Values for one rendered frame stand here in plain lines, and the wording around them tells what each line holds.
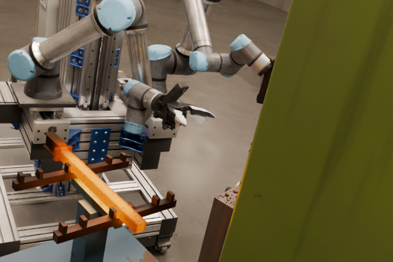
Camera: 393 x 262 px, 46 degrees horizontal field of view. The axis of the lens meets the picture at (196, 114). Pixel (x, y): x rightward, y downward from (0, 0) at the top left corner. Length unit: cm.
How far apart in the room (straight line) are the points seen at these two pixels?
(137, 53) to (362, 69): 117
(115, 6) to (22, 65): 42
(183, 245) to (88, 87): 103
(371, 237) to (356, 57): 28
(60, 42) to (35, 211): 93
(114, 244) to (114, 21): 72
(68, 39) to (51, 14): 63
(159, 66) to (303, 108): 138
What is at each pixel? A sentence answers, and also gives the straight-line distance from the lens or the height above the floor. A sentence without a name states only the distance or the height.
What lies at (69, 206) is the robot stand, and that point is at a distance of 239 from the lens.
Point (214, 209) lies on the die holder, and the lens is 129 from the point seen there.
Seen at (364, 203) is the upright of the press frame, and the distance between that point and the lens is 77.
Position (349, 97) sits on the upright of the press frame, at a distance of 74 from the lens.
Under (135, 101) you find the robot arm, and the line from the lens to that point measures 168.
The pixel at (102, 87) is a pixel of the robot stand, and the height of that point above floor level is 83.
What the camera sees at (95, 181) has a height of 97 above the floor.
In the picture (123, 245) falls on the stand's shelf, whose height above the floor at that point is 70.
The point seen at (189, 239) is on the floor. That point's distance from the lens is 265.
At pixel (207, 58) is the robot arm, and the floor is 114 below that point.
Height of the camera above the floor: 156
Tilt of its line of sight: 21 degrees down
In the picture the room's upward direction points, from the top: 13 degrees clockwise
